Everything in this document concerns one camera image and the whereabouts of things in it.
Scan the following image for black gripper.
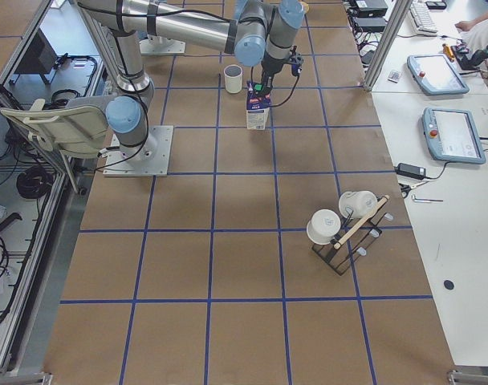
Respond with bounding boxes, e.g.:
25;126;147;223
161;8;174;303
260;59;284;99

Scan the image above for blue white milk carton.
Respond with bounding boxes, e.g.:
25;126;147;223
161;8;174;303
246;80;271;130

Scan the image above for white ribbed mug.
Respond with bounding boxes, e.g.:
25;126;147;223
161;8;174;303
223;64;242;95

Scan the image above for translucent cup on rack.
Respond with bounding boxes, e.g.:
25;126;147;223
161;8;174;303
339;191;377;219

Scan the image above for white cup on rack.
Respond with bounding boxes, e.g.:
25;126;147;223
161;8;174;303
307;209;341;245

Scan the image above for wooden mug tree stand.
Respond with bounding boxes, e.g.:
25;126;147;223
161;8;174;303
301;1;310;14

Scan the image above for black power adapter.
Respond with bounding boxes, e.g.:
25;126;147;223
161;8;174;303
395;163;426;180

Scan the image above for wooden rack rod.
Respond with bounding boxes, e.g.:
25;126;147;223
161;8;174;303
333;195;390;250

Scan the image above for scissors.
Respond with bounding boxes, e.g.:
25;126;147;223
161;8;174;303
399;181;427;199

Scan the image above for teach pendant far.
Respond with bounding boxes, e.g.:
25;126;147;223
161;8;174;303
407;54;470;95

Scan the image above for teach pendant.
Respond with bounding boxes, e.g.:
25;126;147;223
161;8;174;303
421;107;486;164
407;54;470;95

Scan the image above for white keyboard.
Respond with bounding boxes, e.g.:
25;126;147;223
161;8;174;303
408;1;438;36

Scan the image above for allen key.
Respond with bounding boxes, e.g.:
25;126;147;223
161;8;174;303
411;195;443;203

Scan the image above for teach pendant near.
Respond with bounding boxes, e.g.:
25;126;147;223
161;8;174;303
421;107;486;164

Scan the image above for grey office chair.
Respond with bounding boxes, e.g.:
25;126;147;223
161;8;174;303
0;95;114;159

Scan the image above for person at desk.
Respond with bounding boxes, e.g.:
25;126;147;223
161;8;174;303
455;10;488;79

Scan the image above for black monitor on floor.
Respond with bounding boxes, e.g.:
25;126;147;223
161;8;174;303
9;29;59;85

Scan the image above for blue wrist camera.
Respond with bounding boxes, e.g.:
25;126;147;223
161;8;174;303
288;45;303;78

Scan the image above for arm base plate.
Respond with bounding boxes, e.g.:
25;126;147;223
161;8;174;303
102;125;173;177
139;35;185;56

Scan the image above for aluminium frame post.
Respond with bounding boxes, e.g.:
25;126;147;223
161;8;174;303
363;0;413;91

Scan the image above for black wire cup rack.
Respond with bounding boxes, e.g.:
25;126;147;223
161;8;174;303
311;214;384;276

